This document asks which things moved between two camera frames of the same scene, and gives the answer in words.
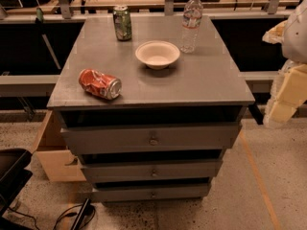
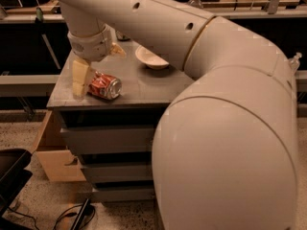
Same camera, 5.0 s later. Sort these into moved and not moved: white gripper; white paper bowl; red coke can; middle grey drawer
Moved: white gripper
Not moved: middle grey drawer; white paper bowl; red coke can
